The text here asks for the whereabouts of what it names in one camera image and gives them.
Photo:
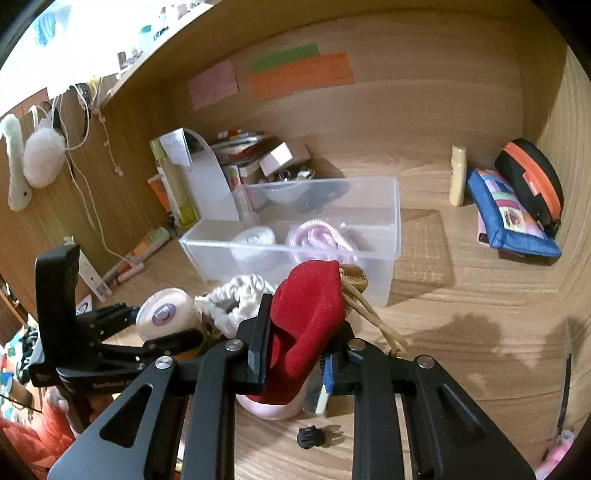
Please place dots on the cream lotion bottle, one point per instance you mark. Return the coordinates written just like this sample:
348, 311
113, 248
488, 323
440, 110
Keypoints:
459, 166

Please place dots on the pale green plush toy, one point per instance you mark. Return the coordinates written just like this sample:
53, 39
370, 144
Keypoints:
19, 191

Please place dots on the white drawstring cloth bag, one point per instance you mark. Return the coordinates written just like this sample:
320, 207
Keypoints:
228, 305

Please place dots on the white bowl of trinkets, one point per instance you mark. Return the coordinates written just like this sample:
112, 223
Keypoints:
291, 187

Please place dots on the pink sticky note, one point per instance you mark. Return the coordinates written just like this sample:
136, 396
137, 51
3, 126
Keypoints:
213, 85

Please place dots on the white magazine file holder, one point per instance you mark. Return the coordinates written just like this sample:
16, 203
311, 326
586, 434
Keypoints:
200, 173

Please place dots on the red velvet pouch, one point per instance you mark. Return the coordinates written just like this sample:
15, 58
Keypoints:
307, 311

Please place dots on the orange white tube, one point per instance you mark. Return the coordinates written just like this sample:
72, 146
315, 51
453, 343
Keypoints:
150, 243

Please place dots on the orange sticky note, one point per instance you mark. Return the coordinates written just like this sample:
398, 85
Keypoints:
329, 70

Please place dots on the green sticky note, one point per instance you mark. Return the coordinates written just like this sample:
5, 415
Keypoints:
283, 57

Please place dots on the stack of books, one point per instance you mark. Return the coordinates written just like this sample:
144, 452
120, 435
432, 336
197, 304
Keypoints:
239, 152

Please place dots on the person's left hand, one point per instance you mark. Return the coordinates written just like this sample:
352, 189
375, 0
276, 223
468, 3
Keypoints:
79, 410

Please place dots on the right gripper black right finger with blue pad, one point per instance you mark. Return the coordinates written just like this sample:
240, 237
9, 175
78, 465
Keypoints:
450, 436

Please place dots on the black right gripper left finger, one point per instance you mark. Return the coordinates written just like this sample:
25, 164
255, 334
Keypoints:
177, 419

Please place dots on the small black cap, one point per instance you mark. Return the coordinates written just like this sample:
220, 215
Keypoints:
310, 437

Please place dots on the orange sleeve forearm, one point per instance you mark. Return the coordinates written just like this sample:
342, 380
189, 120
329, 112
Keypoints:
42, 446

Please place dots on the pink phone under pouch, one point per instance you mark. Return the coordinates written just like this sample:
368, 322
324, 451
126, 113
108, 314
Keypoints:
482, 236

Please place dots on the white cardboard box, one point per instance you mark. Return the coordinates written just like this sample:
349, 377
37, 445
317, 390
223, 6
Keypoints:
285, 155

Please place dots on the white tape roll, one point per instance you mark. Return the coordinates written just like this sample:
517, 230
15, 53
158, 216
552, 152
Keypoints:
166, 312

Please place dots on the yellow green bottle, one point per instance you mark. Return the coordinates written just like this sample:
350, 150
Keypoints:
184, 214

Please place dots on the white fluffy pompom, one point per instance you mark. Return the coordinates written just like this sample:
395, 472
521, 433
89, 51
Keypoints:
43, 158

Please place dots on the blue patchwork pencil pouch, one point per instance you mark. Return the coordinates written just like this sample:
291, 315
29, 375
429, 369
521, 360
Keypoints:
507, 223

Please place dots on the clear plastic storage bin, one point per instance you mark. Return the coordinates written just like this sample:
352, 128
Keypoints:
350, 220

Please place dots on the black orange zip case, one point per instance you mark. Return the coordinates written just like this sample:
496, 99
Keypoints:
535, 182

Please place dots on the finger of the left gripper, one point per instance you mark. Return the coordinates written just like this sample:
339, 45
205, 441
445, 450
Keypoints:
149, 351
107, 321

